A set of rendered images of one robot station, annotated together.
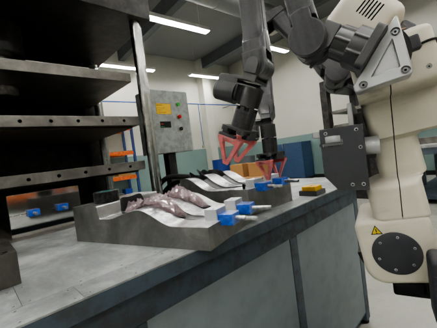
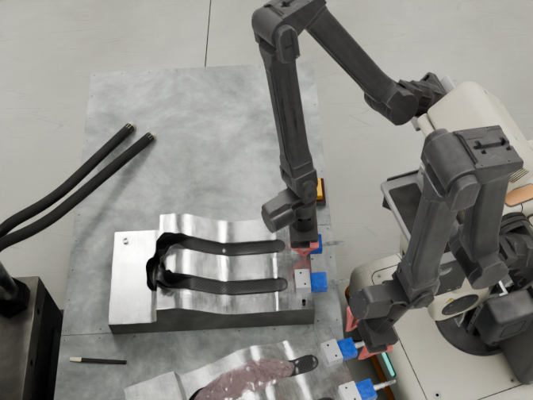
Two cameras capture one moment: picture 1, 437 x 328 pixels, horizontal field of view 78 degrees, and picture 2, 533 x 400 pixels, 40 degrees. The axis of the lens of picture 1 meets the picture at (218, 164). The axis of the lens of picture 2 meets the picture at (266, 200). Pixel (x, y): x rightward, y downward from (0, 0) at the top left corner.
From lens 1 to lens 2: 1.65 m
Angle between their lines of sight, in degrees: 66
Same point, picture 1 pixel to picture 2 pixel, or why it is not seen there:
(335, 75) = (401, 117)
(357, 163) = (458, 278)
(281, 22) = (320, 27)
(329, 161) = not seen: hidden behind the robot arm
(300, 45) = (482, 284)
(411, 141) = not seen: hidden behind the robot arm
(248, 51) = (422, 289)
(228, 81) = (381, 304)
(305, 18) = (496, 269)
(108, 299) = not seen: outside the picture
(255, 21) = (435, 263)
